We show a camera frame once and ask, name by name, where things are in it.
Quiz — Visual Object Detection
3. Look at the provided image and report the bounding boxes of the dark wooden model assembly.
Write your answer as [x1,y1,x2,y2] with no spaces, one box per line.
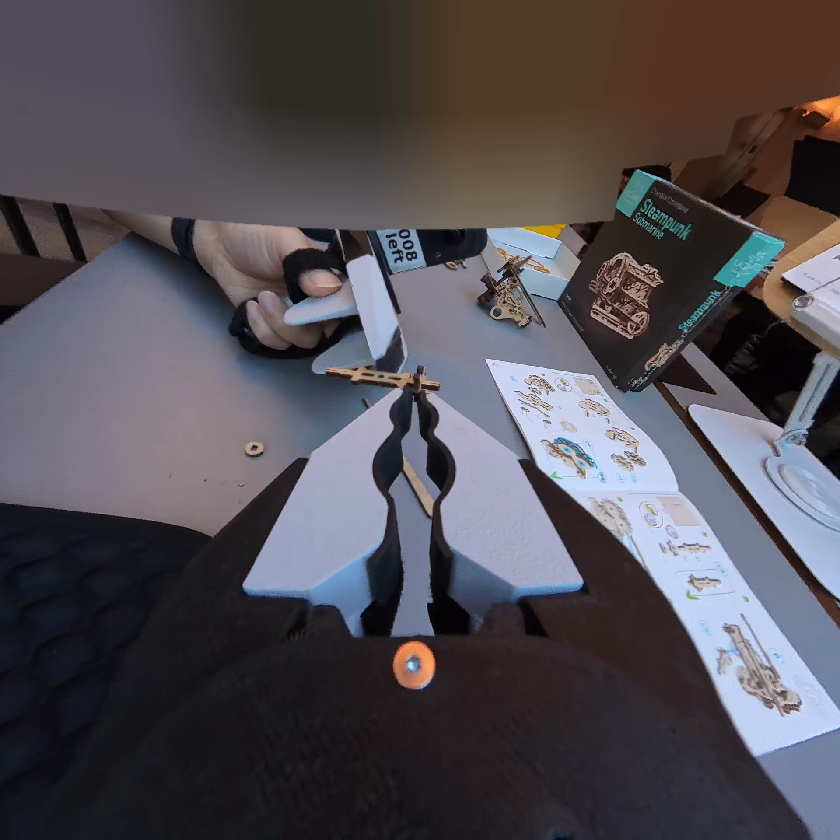
[478,256,547,329]

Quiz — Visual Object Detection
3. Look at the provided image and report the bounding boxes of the printed instruction sheet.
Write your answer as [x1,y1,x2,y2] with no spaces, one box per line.
[781,246,840,294]

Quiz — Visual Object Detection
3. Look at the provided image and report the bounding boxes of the dark chair frame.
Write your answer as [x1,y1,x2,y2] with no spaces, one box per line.
[0,196,90,324]

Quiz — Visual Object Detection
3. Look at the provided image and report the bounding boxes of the loose wooden rings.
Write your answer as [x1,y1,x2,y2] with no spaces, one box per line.
[495,246,547,274]

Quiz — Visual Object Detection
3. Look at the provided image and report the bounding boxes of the person's left hand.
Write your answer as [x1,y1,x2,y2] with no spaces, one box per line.
[193,220,345,350]

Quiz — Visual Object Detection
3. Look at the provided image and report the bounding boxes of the wooden document stand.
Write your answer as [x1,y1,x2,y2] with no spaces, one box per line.
[688,220,840,600]

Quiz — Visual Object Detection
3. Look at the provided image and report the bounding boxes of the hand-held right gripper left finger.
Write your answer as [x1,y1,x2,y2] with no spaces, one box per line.
[243,390,412,637]

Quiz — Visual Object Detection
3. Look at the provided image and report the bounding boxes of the long flat wooden stick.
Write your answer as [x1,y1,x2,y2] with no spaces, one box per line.
[363,397,436,518]

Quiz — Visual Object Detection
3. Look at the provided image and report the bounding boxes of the slotted wooden axle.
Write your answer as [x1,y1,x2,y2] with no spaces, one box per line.
[326,366,421,389]

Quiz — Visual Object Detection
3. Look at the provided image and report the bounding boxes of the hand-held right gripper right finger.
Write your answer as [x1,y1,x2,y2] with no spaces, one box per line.
[413,391,585,637]

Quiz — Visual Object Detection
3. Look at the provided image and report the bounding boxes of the assembly instruction booklet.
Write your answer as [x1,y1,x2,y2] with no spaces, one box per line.
[486,359,825,757]

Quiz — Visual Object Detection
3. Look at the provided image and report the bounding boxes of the black model kit box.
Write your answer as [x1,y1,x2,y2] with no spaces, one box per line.
[561,169,786,393]

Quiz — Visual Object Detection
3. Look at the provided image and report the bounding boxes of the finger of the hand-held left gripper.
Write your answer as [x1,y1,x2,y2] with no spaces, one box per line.
[344,256,409,376]

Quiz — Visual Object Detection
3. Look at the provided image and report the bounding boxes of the white cardboard tray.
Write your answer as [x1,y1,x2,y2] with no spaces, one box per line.
[489,226,582,301]

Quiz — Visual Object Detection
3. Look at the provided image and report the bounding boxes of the black honeycomb cushion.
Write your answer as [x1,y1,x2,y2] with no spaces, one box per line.
[0,504,212,840]

